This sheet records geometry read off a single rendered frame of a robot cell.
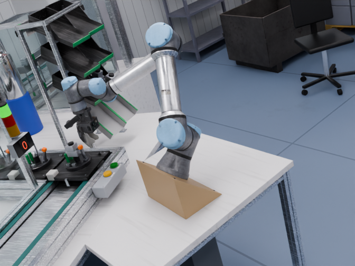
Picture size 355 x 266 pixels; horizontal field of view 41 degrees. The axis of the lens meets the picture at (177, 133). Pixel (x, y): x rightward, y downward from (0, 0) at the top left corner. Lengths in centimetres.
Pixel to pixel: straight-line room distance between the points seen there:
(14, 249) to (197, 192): 80
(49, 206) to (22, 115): 110
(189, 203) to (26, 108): 163
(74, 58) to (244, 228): 156
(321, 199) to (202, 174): 132
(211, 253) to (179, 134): 69
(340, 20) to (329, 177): 301
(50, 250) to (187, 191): 60
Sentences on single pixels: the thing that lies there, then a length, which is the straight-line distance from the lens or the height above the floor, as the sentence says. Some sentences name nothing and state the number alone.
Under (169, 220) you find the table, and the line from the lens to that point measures 200.
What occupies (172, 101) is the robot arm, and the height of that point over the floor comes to 130.
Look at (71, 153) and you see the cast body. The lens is 240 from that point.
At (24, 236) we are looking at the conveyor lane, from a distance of 219.
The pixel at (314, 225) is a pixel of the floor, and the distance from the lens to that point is 316.
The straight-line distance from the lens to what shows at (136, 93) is 396.
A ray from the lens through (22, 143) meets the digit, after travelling 228.
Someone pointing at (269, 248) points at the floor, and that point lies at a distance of 304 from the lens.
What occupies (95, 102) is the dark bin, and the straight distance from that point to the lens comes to 246.
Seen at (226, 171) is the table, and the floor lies 86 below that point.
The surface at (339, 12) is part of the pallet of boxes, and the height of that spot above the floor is 30.
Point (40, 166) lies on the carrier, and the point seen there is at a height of 99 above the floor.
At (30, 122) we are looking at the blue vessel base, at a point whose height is 95.
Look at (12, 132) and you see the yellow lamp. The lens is 225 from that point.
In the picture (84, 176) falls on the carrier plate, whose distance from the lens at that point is 232.
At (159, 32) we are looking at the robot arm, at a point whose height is 155.
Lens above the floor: 204
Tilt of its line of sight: 26 degrees down
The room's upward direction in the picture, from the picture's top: 16 degrees counter-clockwise
